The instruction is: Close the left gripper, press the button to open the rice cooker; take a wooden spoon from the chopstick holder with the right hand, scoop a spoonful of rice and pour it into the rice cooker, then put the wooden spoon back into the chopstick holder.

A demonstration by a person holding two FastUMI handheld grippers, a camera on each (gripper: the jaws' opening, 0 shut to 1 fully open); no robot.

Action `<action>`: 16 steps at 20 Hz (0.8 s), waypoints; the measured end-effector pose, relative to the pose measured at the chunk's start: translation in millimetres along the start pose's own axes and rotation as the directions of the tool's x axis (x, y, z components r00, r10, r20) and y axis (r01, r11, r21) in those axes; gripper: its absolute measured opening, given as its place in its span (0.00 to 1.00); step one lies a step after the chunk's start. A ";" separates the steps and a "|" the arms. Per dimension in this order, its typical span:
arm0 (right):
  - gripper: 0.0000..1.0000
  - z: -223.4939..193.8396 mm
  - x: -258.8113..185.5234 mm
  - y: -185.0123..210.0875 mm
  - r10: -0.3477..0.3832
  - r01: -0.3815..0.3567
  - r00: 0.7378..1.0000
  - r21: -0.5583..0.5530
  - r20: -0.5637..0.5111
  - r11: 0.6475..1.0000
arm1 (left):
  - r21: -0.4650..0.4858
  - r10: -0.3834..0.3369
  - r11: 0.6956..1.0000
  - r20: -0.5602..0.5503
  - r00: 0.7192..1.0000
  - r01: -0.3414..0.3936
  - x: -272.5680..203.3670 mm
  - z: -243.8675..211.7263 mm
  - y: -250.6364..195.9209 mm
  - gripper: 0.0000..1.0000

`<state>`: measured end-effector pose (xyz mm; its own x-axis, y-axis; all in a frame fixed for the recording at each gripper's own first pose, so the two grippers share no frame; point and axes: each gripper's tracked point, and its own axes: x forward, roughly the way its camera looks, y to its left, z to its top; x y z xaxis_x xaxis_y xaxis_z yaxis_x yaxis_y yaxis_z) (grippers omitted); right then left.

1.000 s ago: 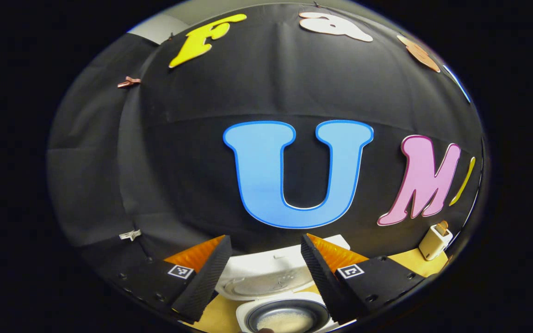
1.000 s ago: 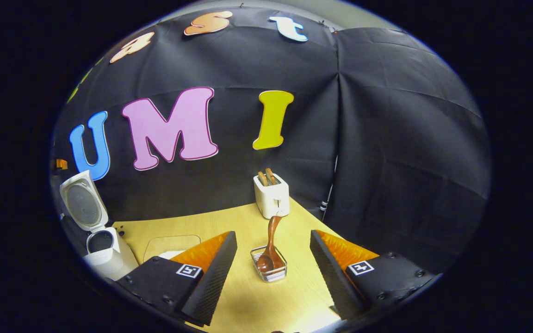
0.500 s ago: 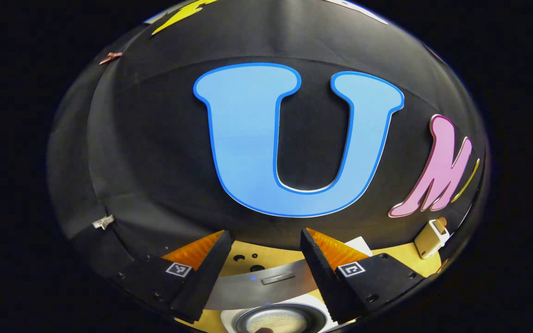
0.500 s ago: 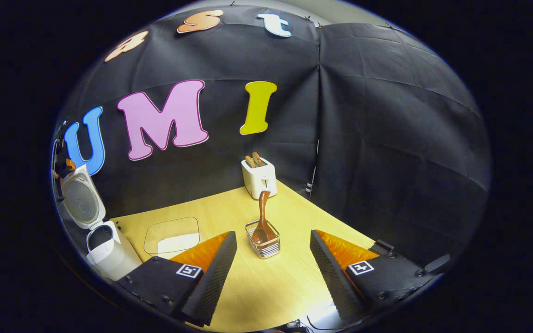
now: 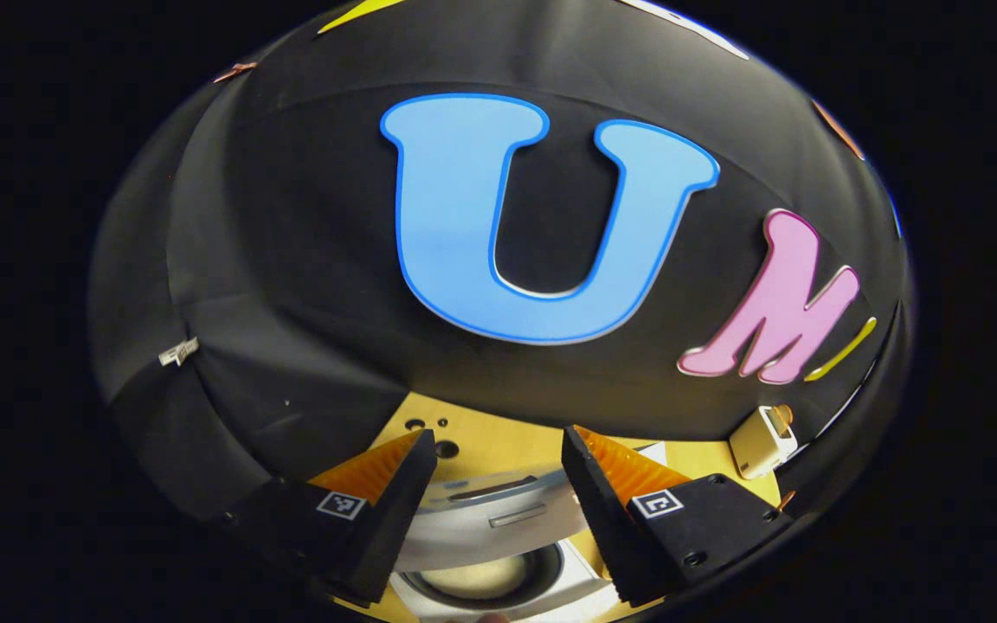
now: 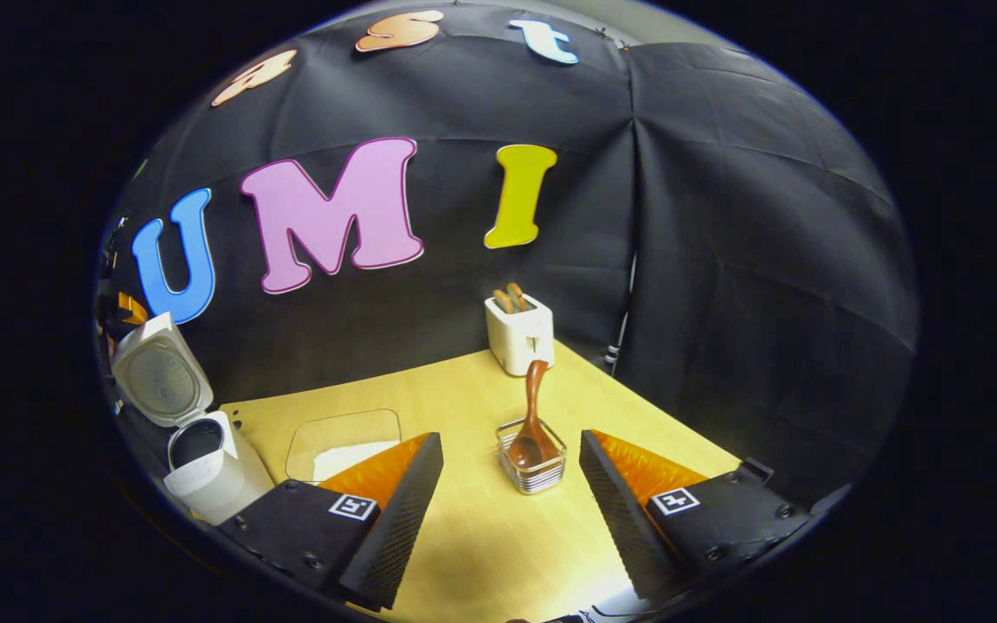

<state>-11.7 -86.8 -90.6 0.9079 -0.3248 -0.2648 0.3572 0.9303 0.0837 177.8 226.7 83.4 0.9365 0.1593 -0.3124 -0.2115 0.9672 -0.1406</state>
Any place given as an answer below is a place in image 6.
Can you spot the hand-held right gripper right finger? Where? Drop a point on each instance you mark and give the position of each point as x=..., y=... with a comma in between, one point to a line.
x=620, y=528

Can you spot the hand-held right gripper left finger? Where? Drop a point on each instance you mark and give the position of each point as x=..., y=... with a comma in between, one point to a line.
x=399, y=528

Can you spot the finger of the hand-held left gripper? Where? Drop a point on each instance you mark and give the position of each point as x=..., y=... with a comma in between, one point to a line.
x=133, y=309

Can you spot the brown wooden spoon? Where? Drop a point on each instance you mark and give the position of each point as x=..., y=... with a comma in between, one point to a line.
x=533, y=446

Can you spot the white rice cooker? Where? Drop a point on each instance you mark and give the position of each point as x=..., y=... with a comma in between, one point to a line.
x=221, y=484

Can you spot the clear plastic container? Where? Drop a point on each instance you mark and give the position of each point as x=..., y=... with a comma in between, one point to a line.
x=334, y=428

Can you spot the white toaster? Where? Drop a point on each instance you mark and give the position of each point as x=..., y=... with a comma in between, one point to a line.
x=520, y=342

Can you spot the black backdrop cloth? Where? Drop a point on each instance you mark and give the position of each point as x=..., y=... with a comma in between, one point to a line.
x=723, y=260

